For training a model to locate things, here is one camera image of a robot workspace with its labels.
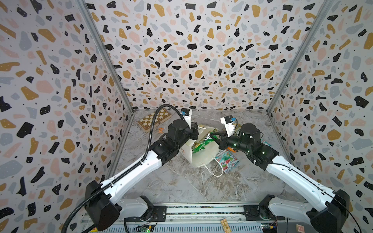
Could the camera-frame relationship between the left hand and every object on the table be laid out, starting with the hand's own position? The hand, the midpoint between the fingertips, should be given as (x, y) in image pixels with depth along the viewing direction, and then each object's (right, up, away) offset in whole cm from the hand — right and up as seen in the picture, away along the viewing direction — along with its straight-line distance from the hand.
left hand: (198, 122), depth 72 cm
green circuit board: (-26, -52, -1) cm, 58 cm away
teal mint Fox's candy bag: (+46, -13, +29) cm, 56 cm away
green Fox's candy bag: (+1, -11, -4) cm, 12 cm away
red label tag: (+49, -51, -2) cm, 71 cm away
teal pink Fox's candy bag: (+19, -23, +19) cm, 35 cm away
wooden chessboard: (-25, +5, +29) cm, 39 cm away
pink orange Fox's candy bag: (+14, -12, -8) cm, 20 cm away
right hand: (+6, -6, -3) cm, 9 cm away
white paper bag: (+3, -20, +13) cm, 24 cm away
